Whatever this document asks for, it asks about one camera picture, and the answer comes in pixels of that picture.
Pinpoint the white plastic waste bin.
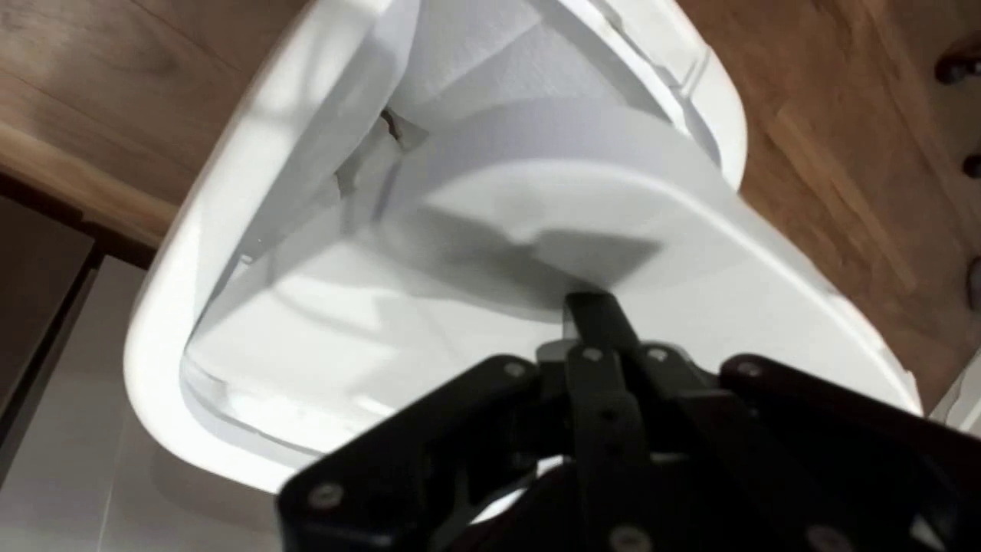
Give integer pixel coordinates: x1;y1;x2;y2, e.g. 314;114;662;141
333;0;754;270

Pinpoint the white bin liner bag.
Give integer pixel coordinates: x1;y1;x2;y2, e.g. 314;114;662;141
380;0;718;193

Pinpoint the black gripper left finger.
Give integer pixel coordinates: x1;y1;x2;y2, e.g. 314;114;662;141
276;290;606;552

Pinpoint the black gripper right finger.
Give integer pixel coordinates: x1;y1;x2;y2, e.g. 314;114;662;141
600;290;981;552

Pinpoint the stainless steel table frame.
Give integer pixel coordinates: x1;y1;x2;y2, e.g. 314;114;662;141
0;167;161;484

